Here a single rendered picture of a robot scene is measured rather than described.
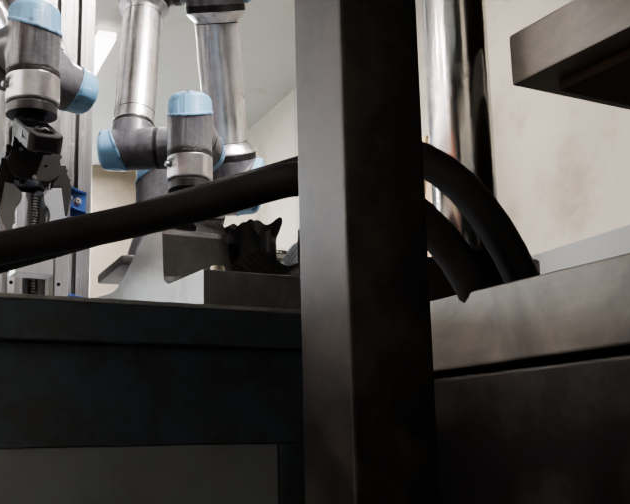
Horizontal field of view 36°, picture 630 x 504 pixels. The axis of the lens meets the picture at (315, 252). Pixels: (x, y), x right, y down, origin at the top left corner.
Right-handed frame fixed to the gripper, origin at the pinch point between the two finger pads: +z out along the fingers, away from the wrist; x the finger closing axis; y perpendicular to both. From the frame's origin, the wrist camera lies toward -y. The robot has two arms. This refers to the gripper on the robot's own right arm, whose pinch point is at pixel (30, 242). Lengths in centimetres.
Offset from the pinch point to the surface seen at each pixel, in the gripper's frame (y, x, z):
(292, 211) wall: 538, -333, -161
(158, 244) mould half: -21.8, -10.1, 3.7
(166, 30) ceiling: 469, -199, -262
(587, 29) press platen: -76, -28, -6
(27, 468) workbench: -46, 11, 30
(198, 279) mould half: -34.1, -10.1, 10.1
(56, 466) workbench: -46, 8, 29
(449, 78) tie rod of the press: -64, -22, -4
